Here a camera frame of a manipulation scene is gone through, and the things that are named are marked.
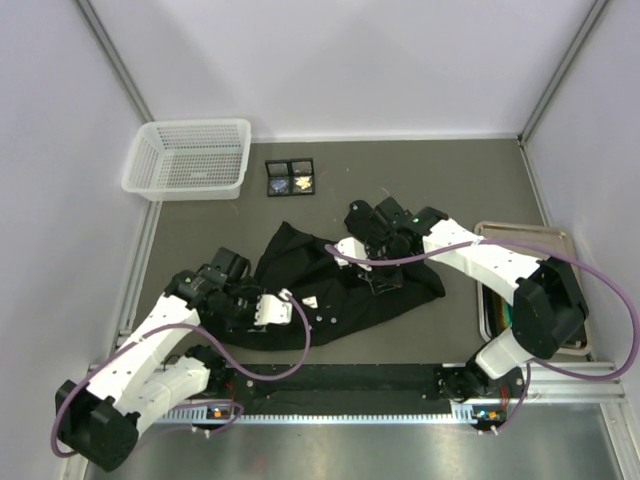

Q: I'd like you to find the black button shirt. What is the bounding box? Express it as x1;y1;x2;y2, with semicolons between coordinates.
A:
202;222;446;351

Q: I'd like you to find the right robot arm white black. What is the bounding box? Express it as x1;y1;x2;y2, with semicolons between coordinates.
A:
345;197;589;399

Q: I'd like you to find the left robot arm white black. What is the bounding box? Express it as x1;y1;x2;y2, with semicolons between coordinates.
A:
50;247;261;472

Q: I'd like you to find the black box gold brooch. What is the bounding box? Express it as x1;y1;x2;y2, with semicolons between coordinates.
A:
291;158;315;195

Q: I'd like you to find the green black mat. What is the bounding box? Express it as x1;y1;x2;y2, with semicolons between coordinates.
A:
491;293;513;334

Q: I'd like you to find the metal tray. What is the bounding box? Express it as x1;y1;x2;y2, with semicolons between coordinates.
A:
474;221;591;356

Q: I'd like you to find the white perforated plastic basket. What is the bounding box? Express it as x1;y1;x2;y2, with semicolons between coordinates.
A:
121;118;252;202

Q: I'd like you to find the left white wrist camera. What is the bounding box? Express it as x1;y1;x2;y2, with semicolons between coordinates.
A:
254;289;293;327

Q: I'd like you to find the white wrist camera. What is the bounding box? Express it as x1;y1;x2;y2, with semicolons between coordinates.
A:
254;289;293;327
334;237;372;272

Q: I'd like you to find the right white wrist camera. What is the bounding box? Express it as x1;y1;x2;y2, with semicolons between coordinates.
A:
334;237;372;272

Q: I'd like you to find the grey slotted cable duct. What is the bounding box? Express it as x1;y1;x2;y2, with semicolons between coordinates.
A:
157;404;505;426

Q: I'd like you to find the aluminium rail frame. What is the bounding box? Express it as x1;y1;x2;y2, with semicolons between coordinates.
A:
61;360;624;479

